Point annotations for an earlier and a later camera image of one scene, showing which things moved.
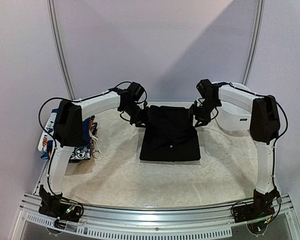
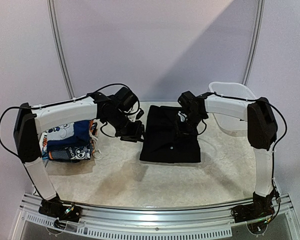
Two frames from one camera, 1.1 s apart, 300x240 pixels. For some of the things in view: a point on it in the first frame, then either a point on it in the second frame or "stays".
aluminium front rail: x=206 y=221 stays
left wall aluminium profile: x=52 y=11 stays
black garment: x=169 y=136 stays
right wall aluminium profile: x=255 y=40 stays
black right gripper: x=198 y=115 to x=184 y=125
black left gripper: x=144 y=119 to x=135 y=135
